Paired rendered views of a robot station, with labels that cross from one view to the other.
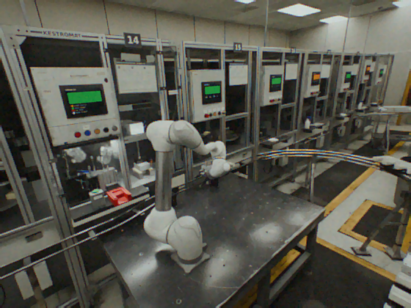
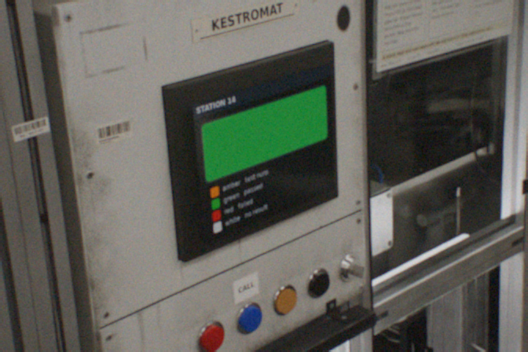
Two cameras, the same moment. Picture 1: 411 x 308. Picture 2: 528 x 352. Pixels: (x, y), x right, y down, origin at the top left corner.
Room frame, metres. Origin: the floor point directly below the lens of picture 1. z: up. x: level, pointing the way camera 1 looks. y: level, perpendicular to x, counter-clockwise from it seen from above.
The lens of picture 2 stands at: (0.41, 0.79, 1.99)
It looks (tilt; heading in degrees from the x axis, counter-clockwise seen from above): 21 degrees down; 357
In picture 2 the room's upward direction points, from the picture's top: 3 degrees counter-clockwise
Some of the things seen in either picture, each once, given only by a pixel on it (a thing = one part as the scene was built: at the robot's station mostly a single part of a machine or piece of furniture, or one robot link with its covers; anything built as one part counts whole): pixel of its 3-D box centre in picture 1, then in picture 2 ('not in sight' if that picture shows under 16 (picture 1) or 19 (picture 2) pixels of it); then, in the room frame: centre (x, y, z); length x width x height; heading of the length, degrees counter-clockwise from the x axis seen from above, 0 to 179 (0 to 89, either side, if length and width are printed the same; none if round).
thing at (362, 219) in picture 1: (380, 223); not in sight; (2.18, -2.05, 0.01); 1.00 x 0.55 x 0.01; 129
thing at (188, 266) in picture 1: (192, 252); not in sight; (1.09, 0.09, 0.71); 0.22 x 0.18 x 0.06; 129
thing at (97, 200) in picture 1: (97, 198); not in sight; (1.36, 0.75, 0.97); 0.08 x 0.08 x 0.12; 39
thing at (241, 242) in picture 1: (213, 220); not in sight; (1.47, -0.07, 0.66); 1.50 x 1.06 x 0.04; 129
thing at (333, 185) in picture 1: (368, 155); not in sight; (4.32, -3.47, 0.01); 5.85 x 0.59 x 0.01; 129
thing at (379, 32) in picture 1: (336, 73); not in sight; (8.29, -4.91, 1.65); 3.78 x 0.08 x 3.30; 39
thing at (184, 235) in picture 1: (186, 235); not in sight; (1.09, 0.12, 0.85); 0.18 x 0.16 x 0.22; 60
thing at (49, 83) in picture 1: (78, 104); (178, 155); (1.56, 0.84, 1.60); 0.42 x 0.29 x 0.46; 129
